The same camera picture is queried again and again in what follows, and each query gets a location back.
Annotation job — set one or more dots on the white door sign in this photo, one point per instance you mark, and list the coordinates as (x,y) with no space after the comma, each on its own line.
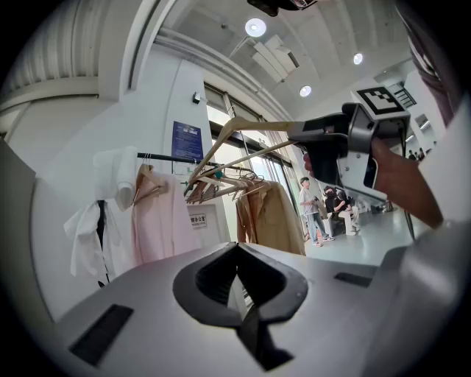
(198,221)

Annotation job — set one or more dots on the small wall-mounted device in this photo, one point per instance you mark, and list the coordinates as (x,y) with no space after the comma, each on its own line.
(197,98)

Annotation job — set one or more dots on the light wooden hanger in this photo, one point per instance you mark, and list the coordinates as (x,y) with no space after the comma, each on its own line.
(235,127)

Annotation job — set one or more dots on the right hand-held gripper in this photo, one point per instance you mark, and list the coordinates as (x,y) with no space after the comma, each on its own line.
(358,140)

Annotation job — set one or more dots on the round ceiling light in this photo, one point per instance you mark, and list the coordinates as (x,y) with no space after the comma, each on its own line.
(358,58)
(305,91)
(255,27)

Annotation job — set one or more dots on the person's right forearm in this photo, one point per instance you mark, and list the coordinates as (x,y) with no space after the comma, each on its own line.
(441,169)

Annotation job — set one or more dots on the blue wall poster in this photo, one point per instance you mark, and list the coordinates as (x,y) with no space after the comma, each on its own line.
(187,140)

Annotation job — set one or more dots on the teal plastic clip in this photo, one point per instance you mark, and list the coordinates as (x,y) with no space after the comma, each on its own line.
(218,171)

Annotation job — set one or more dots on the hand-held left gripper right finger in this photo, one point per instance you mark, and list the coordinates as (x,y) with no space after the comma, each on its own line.
(283,291)

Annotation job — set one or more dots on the white bench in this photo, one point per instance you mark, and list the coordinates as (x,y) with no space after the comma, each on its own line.
(336,226)

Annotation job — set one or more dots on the tan coat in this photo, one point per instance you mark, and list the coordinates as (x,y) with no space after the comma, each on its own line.
(272,217)

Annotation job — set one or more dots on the white shirt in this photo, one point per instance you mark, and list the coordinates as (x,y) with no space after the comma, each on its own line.
(110,173)

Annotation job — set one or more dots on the black clothes rack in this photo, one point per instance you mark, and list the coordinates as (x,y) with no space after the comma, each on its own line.
(165,158)

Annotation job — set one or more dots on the white ceiling air conditioner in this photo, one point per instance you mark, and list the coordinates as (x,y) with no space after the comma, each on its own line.
(274,55)

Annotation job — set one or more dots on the wooden hanger with pink shirt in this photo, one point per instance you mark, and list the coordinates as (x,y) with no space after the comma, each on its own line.
(149,180)

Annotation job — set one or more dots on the black head-mounted device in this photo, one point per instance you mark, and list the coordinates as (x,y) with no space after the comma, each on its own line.
(279,5)

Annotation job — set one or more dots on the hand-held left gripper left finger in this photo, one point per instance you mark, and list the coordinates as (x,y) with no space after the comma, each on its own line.
(191,291)

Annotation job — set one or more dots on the person's right hand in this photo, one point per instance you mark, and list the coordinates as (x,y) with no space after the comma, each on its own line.
(392,165)

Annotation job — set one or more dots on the pink shirt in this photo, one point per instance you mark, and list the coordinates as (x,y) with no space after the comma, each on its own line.
(162,221)

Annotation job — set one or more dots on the bunch of empty wooden hangers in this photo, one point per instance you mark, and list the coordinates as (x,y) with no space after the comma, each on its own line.
(221,186)

